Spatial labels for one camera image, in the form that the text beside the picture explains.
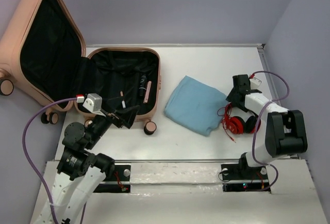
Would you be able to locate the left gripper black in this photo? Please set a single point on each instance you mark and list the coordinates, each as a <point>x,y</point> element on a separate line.
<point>127,116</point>

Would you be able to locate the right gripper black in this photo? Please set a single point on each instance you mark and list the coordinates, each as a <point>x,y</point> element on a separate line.
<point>231,98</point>

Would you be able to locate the black patterned tube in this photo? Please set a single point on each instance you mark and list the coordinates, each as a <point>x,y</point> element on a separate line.
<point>142,86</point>

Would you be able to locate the red black headphones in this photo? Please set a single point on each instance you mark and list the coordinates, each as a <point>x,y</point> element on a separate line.
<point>235,124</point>

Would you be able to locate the light blue cloth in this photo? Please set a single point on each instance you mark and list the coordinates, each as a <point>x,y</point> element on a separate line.
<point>195,106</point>

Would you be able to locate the pink hard-shell suitcase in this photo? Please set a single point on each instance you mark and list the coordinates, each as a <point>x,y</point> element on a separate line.
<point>43,53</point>

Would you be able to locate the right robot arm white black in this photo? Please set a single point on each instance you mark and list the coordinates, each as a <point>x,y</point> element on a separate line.
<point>247,108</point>

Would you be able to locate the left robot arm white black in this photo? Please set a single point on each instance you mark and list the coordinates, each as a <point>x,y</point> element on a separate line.
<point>79,172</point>

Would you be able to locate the pink flat stick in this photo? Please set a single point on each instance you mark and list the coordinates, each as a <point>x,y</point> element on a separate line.
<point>147,93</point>

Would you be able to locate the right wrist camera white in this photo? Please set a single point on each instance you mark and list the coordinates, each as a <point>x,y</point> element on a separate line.
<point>255,83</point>

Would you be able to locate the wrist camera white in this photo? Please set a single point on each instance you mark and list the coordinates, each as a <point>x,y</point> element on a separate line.
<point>255,83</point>
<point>92,102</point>

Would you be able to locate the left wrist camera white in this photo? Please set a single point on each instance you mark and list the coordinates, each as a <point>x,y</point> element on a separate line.
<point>92,102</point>

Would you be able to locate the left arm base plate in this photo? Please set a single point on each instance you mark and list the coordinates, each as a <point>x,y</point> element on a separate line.
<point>118,182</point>

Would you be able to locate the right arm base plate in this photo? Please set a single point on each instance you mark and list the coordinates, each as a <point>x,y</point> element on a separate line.
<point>235,180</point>

